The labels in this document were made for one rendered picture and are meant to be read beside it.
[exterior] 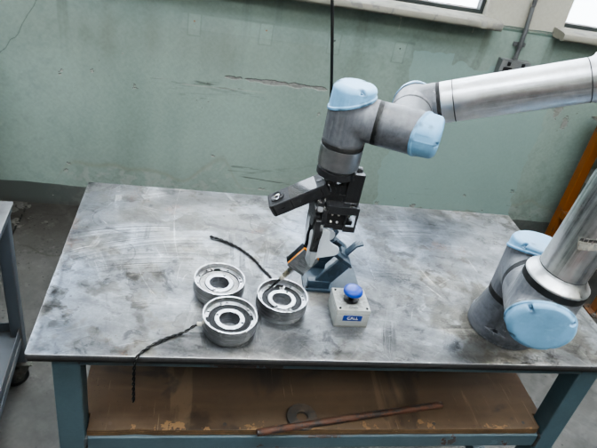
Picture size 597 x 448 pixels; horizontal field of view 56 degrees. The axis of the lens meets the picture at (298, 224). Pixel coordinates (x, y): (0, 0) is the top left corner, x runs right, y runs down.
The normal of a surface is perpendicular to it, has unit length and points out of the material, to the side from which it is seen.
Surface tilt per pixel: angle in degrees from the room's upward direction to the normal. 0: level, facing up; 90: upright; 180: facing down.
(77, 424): 90
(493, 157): 90
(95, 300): 0
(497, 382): 0
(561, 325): 98
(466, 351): 0
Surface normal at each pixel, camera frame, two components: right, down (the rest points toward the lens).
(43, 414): 0.17, -0.83
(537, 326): -0.29, 0.59
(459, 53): 0.13, 0.55
